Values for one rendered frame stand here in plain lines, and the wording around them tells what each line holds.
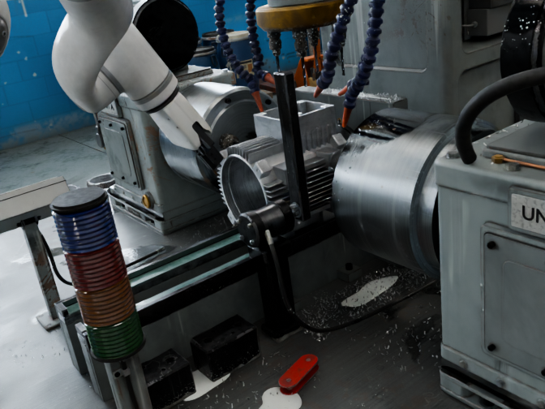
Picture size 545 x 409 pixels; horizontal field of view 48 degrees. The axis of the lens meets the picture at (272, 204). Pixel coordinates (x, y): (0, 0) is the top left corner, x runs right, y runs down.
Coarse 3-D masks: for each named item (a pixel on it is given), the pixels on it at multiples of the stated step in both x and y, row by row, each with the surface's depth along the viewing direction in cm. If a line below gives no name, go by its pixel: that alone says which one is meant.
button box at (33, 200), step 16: (16, 192) 115; (32, 192) 116; (48, 192) 117; (64, 192) 118; (0, 208) 112; (16, 208) 114; (32, 208) 115; (48, 208) 117; (0, 224) 113; (16, 224) 117
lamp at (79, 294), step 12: (108, 288) 66; (120, 288) 67; (84, 300) 67; (96, 300) 66; (108, 300) 67; (120, 300) 68; (132, 300) 70; (84, 312) 68; (96, 312) 67; (108, 312) 67; (120, 312) 68; (132, 312) 69; (96, 324) 68; (108, 324) 68
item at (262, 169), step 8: (336, 136) 117; (336, 144) 117; (344, 144) 118; (224, 152) 118; (224, 160) 117; (264, 160) 109; (256, 168) 109; (264, 168) 108; (264, 176) 109; (232, 216) 122
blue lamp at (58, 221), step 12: (108, 204) 65; (60, 216) 63; (72, 216) 63; (84, 216) 63; (96, 216) 64; (108, 216) 65; (60, 228) 64; (72, 228) 63; (84, 228) 63; (96, 228) 64; (108, 228) 65; (60, 240) 65; (72, 240) 64; (84, 240) 64; (96, 240) 64; (108, 240) 65; (72, 252) 64; (84, 252) 64
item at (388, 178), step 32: (384, 128) 95; (416, 128) 91; (448, 128) 88; (480, 128) 90; (352, 160) 96; (384, 160) 91; (416, 160) 87; (352, 192) 95; (384, 192) 90; (416, 192) 86; (352, 224) 98; (384, 224) 91; (416, 224) 87; (384, 256) 98; (416, 256) 90
